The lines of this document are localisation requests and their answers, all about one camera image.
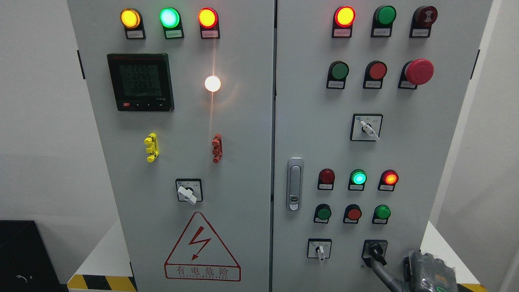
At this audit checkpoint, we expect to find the black rotary knob switch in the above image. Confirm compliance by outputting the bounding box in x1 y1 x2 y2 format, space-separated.
361 240 388 268

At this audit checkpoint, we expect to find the red terminal connector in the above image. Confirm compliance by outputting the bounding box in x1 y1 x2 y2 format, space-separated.
211 133 223 164

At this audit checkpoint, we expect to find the dark red indicator light left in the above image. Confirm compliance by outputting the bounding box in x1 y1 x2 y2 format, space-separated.
317 168 335 191

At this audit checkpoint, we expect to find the white lit indicator lamp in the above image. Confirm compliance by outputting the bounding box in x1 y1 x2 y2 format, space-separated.
204 75 222 92

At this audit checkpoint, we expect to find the green push button lower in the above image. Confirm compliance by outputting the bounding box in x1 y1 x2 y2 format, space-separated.
313 204 332 224

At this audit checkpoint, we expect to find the green push button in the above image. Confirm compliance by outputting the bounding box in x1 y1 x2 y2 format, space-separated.
326 60 349 90
313 204 332 224

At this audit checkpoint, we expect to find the grey left cabinet door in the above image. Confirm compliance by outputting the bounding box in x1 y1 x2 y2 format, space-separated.
67 0 274 292

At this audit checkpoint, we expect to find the grey cabinet door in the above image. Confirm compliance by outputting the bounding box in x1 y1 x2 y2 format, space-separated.
271 0 492 292
67 0 274 292

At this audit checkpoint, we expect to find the green lit indicator middle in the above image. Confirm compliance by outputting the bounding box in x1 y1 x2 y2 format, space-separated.
348 169 367 191

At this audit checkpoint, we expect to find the yellow terminal connector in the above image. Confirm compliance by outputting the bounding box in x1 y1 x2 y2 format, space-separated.
144 132 159 163

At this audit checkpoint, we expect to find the green push button upper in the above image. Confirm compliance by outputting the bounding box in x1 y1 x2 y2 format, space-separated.
326 60 349 90

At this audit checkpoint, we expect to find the red push button lower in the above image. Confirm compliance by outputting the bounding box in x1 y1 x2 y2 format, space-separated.
343 204 362 224

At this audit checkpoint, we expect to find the red push button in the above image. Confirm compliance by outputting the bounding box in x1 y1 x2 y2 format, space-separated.
343 204 362 224
363 60 387 89

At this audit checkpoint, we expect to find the grey right cabinet door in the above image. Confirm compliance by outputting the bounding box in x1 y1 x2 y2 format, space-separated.
271 0 492 292

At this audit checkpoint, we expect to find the red electric hazard warning sticker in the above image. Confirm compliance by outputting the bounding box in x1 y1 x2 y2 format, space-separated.
164 211 241 281

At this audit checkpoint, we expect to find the black digital power meter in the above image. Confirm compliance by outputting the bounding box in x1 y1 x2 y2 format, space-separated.
106 53 175 112

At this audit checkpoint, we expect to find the red-orange indicator light left door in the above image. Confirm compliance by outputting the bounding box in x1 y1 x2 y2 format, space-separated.
197 7 220 39

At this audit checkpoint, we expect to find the red push button upper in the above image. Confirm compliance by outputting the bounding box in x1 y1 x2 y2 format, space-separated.
363 60 387 89

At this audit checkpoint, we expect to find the green illuminated button lower right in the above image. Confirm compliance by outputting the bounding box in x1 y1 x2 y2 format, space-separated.
371 205 391 224

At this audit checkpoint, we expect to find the red lit indicator light right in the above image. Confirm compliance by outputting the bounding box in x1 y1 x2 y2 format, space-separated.
332 6 356 38

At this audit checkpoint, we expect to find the green lit indicator light top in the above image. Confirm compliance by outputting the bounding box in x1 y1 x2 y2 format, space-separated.
159 7 184 39

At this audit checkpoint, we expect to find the red emergency stop mushroom button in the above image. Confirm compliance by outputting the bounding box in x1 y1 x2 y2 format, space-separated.
397 58 434 90

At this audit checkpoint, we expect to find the yellow indicator light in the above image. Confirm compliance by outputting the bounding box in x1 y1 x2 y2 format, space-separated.
119 8 146 39

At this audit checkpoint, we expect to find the green indicator light top right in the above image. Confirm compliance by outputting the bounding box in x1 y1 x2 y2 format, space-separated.
371 5 397 38

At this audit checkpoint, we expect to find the white platform with hazard stripes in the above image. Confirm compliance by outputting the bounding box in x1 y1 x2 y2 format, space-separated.
65 220 486 292

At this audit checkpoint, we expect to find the black box lower left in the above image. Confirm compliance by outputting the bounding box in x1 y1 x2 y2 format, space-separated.
0 220 62 292

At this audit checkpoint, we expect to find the silver door handle lock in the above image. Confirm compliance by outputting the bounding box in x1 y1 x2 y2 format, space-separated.
286 157 304 211

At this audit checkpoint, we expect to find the white selector switch left door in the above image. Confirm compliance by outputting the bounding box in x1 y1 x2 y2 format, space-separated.
175 178 204 205

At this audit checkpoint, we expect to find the white selector switch right upper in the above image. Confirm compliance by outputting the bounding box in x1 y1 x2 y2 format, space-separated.
350 114 383 141

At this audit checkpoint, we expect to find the white selector switch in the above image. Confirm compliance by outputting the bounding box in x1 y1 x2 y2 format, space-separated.
350 114 383 141
307 238 332 265

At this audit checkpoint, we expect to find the white selector switch lower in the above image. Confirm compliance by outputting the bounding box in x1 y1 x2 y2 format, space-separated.
307 238 332 265

